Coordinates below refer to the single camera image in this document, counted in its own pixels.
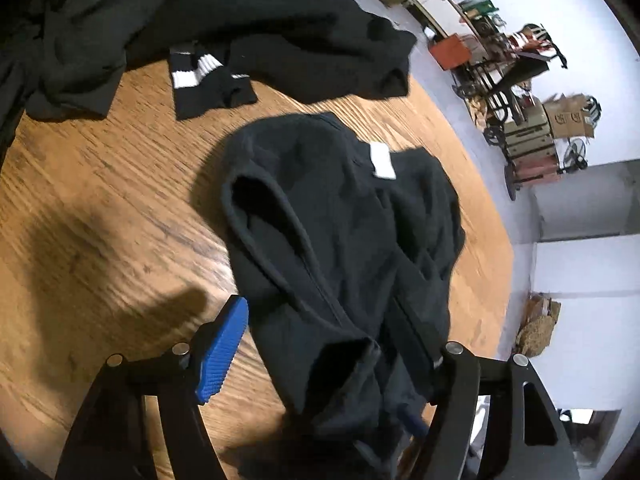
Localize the black clothes pile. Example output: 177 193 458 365
1 0 414 134

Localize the black striped cuff garment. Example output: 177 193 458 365
168 44 258 120

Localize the black garment with white tag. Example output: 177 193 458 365
221 113 464 479

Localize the orange paper bag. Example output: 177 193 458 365
428 35 472 70

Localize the white low cabinet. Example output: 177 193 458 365
416 0 476 37

